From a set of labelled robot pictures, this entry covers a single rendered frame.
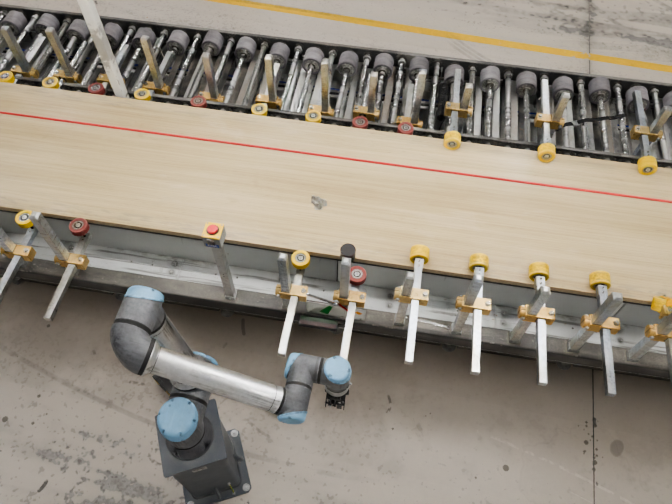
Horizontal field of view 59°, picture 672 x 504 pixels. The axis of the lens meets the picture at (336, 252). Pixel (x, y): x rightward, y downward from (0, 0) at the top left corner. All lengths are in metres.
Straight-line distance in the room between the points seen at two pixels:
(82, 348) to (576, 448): 2.68
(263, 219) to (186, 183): 0.42
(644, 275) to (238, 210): 1.78
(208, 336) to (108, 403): 0.61
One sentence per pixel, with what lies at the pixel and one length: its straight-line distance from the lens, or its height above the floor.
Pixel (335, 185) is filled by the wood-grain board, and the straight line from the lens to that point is 2.76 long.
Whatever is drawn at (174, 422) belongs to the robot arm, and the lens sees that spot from 2.34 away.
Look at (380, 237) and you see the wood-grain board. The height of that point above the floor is 0.90.
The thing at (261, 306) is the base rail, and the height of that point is 0.70.
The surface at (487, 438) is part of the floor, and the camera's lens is 3.26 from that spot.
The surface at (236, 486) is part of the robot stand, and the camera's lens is 3.11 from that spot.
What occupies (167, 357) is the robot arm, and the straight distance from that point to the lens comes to 1.87.
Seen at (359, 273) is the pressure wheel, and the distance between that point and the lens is 2.49.
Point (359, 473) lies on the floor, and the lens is 3.12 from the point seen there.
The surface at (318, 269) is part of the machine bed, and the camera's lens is 2.73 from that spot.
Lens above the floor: 3.05
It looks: 58 degrees down
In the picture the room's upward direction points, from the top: 2 degrees clockwise
